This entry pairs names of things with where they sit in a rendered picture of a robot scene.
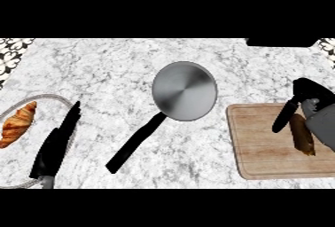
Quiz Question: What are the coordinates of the grey wire basket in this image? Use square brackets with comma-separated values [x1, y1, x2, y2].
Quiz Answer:
[0, 93, 75, 190]

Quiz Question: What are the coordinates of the wooden cutting board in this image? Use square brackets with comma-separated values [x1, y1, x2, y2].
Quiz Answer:
[225, 102, 335, 181]

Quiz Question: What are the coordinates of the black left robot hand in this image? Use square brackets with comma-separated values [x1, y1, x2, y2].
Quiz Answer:
[28, 100, 82, 180]

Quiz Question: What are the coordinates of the steel pan with black handle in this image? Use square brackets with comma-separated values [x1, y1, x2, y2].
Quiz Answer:
[104, 60, 218, 175]

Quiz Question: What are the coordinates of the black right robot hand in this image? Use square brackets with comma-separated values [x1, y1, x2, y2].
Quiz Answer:
[271, 77, 335, 134]

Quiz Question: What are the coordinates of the golden croissant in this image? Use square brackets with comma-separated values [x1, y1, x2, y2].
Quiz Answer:
[0, 100, 38, 149]

